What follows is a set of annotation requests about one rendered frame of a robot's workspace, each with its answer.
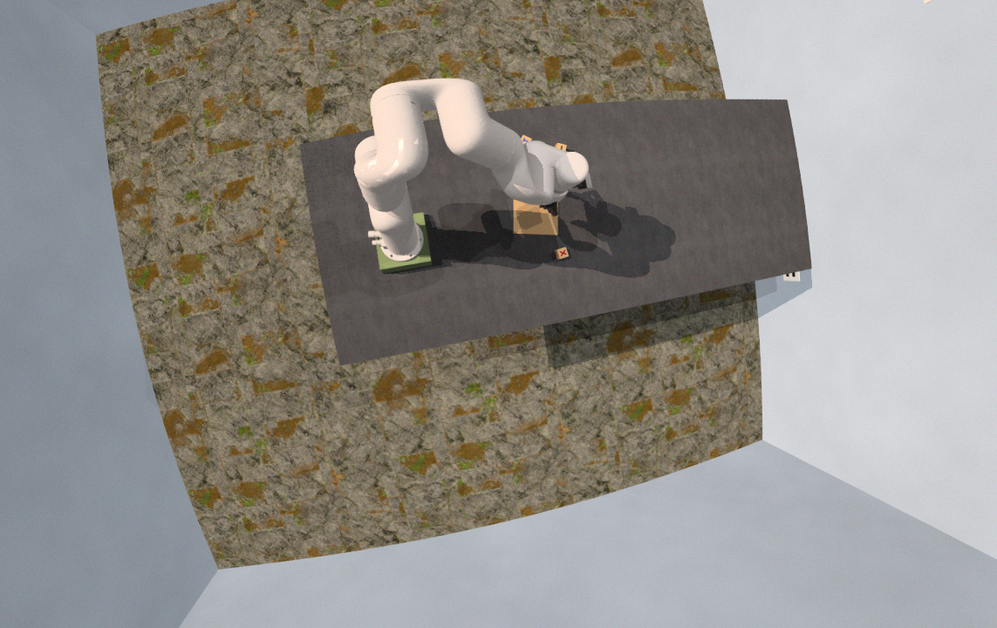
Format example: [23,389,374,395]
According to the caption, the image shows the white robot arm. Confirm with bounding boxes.
[354,78,592,262]

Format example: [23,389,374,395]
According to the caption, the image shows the tan flat mat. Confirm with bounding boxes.
[513,200,558,236]

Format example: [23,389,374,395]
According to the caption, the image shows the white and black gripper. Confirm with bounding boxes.
[539,190,568,216]

